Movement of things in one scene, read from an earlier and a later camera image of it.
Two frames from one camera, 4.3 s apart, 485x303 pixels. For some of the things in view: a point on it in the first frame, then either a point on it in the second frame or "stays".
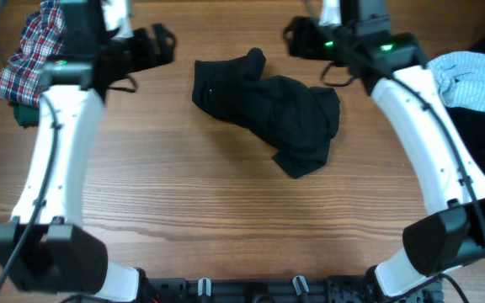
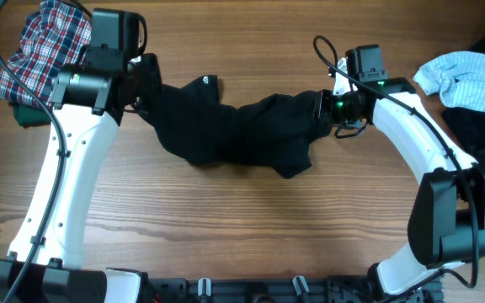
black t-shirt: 295,120 to 277,130
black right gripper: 307,32 to 323,110
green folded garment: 28,116 stays
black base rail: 275,289 stays
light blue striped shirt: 475,80 stays
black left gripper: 150,57 to 150,66
